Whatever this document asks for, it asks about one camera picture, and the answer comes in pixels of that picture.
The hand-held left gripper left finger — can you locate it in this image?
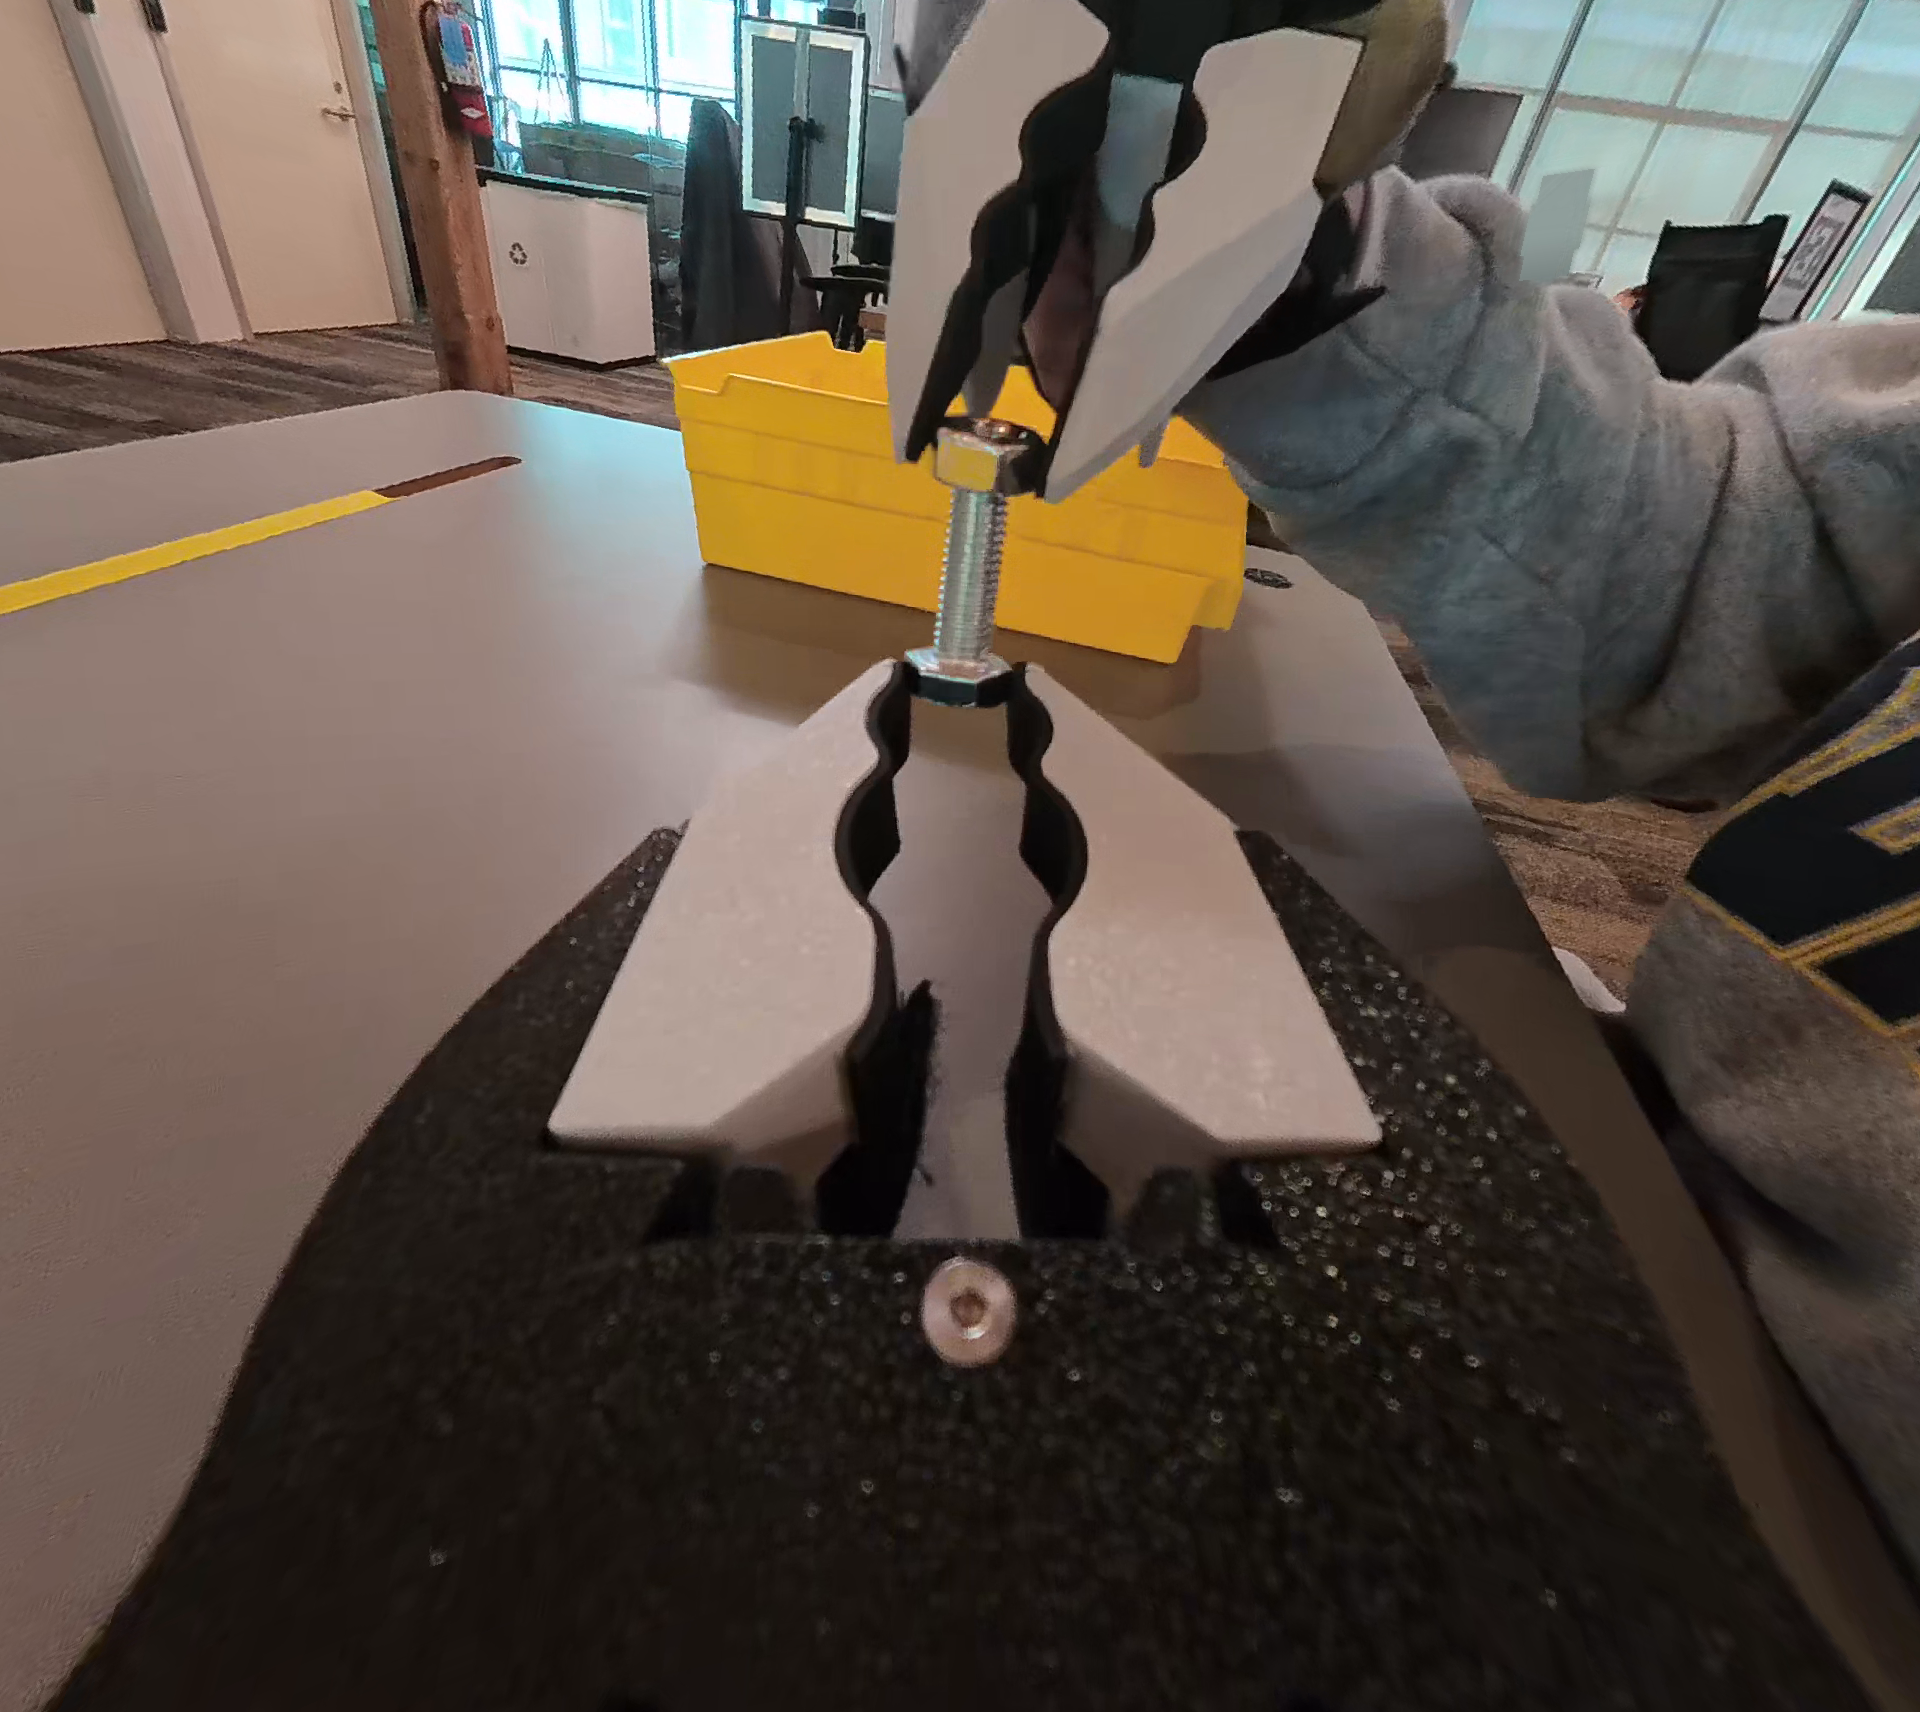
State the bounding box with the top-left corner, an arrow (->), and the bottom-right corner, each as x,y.
547,659 -> 940,1204

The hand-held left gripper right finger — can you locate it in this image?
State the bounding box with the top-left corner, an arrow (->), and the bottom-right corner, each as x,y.
1003,659 -> 1387,1212

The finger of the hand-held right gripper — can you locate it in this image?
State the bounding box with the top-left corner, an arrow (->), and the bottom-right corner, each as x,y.
888,0 -> 1120,467
1026,25 -> 1369,504

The silver hex nut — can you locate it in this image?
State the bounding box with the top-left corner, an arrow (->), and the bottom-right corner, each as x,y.
933,422 -> 1049,497

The silver threaded bolt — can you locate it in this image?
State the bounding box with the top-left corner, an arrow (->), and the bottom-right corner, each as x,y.
904,474 -> 1026,713

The person's right forearm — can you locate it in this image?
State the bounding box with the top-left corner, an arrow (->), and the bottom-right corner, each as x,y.
1184,167 -> 1920,802

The person's right hand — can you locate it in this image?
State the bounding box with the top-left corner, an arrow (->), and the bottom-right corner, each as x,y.
1302,0 -> 1459,196

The light panel on stand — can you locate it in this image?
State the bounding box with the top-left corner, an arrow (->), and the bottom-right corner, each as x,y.
734,17 -> 873,232

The dark jacket on chair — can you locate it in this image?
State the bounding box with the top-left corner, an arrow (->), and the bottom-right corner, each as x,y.
678,99 -> 820,352

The yellow plastic bin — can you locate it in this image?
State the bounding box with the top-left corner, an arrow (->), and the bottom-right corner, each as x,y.
667,332 -> 1251,668

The white recycling cabinet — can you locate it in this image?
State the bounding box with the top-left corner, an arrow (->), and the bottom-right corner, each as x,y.
480,175 -> 659,369

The black office chair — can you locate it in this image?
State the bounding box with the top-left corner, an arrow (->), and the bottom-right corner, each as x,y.
1632,216 -> 1794,382

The red fire extinguisher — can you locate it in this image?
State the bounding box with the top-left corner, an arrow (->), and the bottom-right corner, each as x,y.
424,0 -> 499,142

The framed printed tag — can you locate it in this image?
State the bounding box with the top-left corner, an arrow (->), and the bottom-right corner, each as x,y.
1758,178 -> 1874,327

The person's grey sweatshirt torso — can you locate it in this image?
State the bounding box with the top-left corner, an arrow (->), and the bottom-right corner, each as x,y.
1627,633 -> 1920,1594

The yellow tape strip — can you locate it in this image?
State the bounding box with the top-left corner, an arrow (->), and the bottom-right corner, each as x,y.
0,489 -> 400,616

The white door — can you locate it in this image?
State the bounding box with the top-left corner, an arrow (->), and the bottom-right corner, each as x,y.
74,0 -> 411,339

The wooden post with red sign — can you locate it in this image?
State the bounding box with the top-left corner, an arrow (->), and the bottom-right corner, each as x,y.
331,0 -> 517,398

